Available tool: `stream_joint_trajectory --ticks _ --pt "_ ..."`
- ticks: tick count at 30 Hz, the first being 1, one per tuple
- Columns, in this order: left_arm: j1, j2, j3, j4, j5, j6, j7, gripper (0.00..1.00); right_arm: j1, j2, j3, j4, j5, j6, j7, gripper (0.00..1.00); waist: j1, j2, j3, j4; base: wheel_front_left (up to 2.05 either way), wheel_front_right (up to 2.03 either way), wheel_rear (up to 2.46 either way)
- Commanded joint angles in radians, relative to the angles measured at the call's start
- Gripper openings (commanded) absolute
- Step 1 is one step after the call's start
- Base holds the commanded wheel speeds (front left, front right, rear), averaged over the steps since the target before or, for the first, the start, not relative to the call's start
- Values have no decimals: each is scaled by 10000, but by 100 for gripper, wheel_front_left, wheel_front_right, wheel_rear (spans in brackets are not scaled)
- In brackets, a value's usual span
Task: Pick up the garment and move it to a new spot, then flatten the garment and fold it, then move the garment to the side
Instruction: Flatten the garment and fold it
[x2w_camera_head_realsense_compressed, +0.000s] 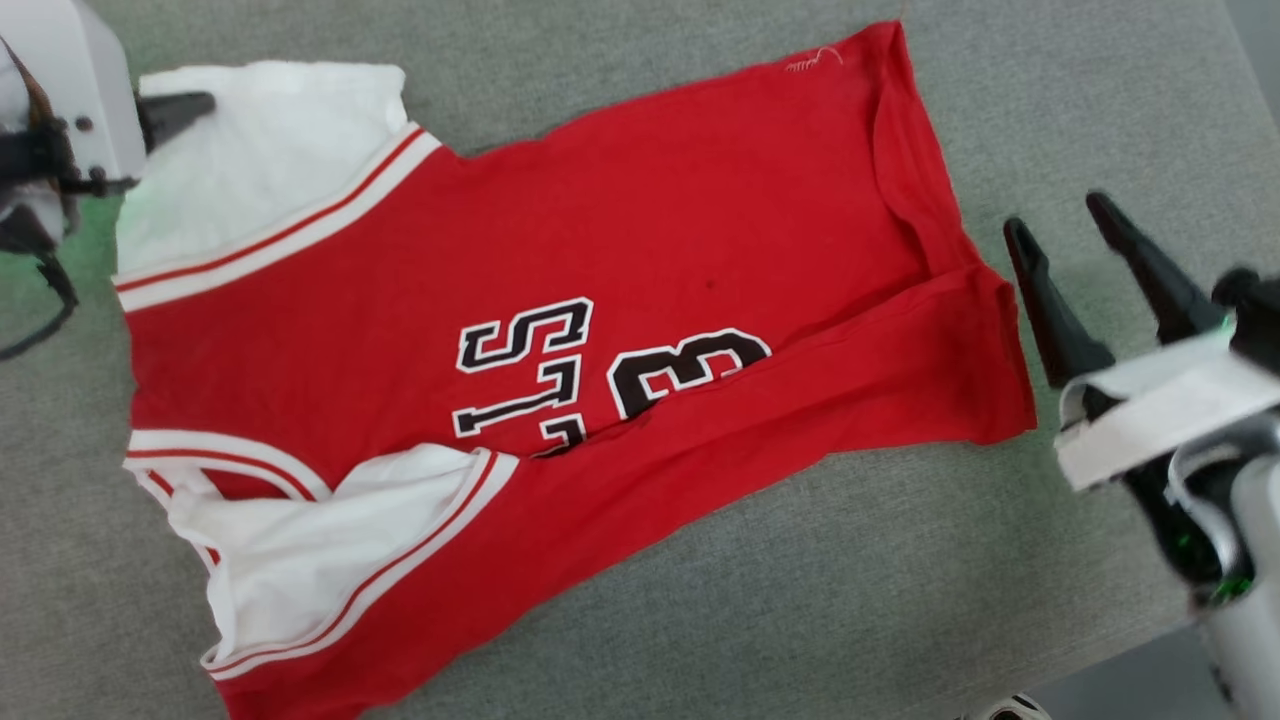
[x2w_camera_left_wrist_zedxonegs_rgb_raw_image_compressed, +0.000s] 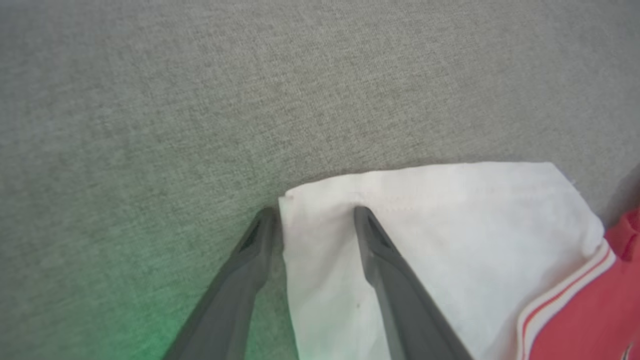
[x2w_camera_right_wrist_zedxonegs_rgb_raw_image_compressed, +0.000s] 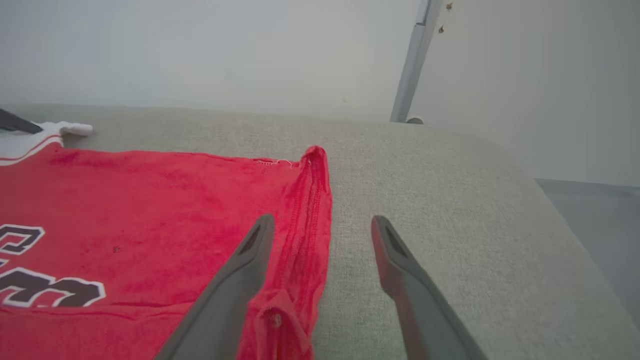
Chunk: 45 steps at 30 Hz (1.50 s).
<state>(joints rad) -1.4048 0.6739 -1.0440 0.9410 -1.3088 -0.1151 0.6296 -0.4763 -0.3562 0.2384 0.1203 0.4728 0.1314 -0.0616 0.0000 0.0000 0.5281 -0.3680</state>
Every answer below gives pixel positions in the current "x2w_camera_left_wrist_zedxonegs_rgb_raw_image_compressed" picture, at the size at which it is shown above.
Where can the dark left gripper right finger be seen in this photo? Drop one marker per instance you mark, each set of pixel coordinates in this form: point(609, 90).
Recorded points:
point(400, 300)

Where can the grey fabric sofa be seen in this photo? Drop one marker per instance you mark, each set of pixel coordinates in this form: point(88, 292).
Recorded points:
point(200, 100)

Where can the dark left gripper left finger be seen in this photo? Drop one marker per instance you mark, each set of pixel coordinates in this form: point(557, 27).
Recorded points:
point(230, 300)

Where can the red and white jersey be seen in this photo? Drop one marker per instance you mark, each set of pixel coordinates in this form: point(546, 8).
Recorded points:
point(475, 240)

